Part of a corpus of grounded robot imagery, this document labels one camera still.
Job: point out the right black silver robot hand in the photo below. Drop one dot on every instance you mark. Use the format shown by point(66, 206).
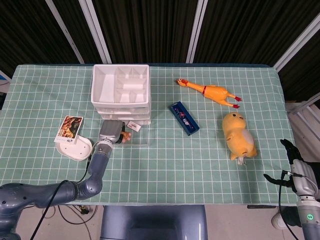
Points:
point(303, 177)

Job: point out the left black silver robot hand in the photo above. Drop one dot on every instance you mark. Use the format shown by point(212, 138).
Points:
point(110, 131)

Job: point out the clear plastic drawer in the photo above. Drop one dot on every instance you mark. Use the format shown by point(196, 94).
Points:
point(141, 137)
point(125, 113)
point(122, 106)

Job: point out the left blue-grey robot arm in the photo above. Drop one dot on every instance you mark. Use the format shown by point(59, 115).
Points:
point(95, 175)

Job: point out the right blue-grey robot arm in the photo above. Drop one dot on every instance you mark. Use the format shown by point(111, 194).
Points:
point(310, 220)

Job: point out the white plastic drawer unit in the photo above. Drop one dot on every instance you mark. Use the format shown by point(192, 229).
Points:
point(105, 85)

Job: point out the small orange toy figure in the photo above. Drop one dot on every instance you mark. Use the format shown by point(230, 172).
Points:
point(126, 136)

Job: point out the small white labelled box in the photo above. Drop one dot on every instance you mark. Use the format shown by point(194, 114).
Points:
point(133, 125)

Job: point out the white oval plastic stand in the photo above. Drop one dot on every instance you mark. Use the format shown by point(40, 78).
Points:
point(75, 150)

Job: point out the printed picture card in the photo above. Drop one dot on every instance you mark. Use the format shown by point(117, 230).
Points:
point(69, 127)

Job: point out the green checked tablecloth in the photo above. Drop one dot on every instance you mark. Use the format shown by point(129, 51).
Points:
point(175, 162)

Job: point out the yellow plush duck toy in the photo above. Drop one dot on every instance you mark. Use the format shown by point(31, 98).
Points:
point(240, 137)

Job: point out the blue rectangular box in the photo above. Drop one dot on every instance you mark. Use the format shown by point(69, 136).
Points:
point(184, 118)

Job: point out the blue-grey robot torso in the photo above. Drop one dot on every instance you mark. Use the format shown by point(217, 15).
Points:
point(152, 222)

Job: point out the yellow rubber chicken toy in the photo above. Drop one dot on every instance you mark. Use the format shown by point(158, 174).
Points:
point(212, 91)

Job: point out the blue white board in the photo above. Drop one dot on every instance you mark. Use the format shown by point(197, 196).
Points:
point(3, 77)

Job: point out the white metal frame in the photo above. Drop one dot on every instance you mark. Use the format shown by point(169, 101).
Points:
point(300, 105)

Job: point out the wide white double post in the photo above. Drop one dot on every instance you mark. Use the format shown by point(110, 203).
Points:
point(96, 30)

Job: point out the thin white slanted post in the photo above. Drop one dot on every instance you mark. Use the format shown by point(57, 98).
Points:
point(65, 30)

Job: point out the white corner post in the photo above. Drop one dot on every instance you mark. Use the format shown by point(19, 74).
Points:
point(297, 42)

